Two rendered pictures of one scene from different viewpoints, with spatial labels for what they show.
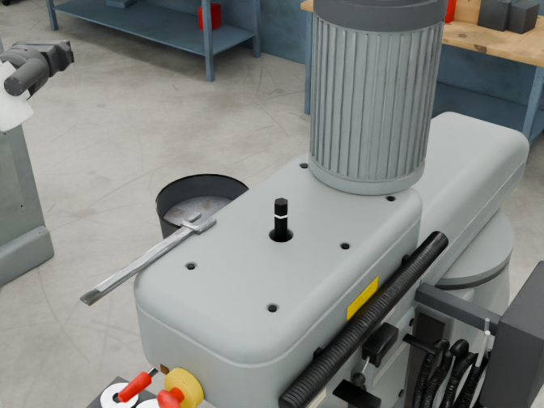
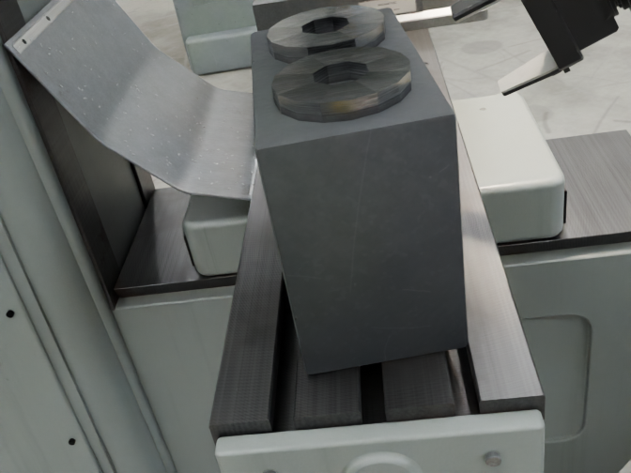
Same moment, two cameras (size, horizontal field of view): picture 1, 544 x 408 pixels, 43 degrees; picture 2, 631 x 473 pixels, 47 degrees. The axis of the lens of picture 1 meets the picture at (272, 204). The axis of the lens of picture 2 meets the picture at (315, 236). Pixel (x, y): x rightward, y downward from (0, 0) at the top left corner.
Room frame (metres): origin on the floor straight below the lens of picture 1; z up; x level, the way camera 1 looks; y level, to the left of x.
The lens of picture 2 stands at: (1.37, 0.74, 1.36)
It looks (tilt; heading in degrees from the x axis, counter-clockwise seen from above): 34 degrees down; 240
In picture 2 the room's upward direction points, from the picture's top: 11 degrees counter-clockwise
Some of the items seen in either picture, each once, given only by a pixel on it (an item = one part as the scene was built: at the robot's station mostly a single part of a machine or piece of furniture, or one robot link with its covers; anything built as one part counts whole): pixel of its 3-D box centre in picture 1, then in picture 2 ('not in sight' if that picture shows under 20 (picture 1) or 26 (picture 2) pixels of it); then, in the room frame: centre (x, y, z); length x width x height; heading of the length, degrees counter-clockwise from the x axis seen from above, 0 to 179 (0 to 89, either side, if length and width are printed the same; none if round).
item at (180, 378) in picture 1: (183, 388); not in sight; (0.65, 0.13, 1.76); 0.06 x 0.02 x 0.06; 53
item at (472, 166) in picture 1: (417, 206); not in sight; (1.23, -0.32, 1.66); 0.80 x 0.23 x 0.20; 143
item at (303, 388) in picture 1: (371, 310); not in sight; (0.77, -0.15, 1.79); 0.45 x 0.04 x 0.04; 143
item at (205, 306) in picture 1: (286, 269); not in sight; (0.85, -0.02, 1.81); 0.47 x 0.26 x 0.16; 143
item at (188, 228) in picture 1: (150, 256); not in sight; (0.78, 0.18, 1.89); 0.24 x 0.04 x 0.01; 142
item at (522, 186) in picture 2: not in sight; (366, 170); (0.84, -0.01, 0.85); 0.50 x 0.35 x 0.12; 143
